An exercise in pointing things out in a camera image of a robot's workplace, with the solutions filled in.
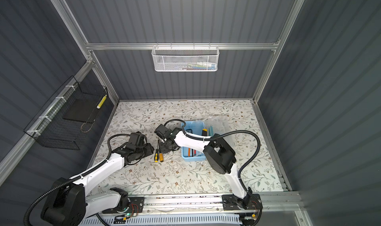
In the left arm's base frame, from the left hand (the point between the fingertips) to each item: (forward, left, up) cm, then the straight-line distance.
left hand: (151, 149), depth 88 cm
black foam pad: (+14, +33, +22) cm, 42 cm away
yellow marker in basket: (+17, +25, +22) cm, 38 cm away
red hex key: (-1, -26, -4) cm, 26 cm away
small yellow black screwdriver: (-3, -3, -4) cm, 6 cm away
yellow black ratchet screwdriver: (+8, -33, +4) cm, 34 cm away
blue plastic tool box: (-2, -23, -5) cm, 24 cm away
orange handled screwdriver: (-3, -6, -4) cm, 8 cm away
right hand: (0, -8, -2) cm, 9 cm away
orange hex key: (-1, -23, -4) cm, 23 cm away
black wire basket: (+5, +39, +23) cm, 46 cm away
